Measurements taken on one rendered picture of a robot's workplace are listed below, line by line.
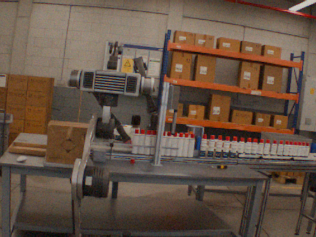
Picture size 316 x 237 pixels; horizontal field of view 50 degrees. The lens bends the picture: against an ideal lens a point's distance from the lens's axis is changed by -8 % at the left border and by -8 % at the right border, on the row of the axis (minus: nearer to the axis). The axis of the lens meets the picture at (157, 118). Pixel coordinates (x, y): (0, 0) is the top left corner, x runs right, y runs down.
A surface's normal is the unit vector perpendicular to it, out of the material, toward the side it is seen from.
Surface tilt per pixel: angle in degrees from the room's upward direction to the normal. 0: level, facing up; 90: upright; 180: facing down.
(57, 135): 90
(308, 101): 90
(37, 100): 90
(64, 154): 90
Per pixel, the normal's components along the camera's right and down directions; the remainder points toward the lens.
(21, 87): 0.15, 0.11
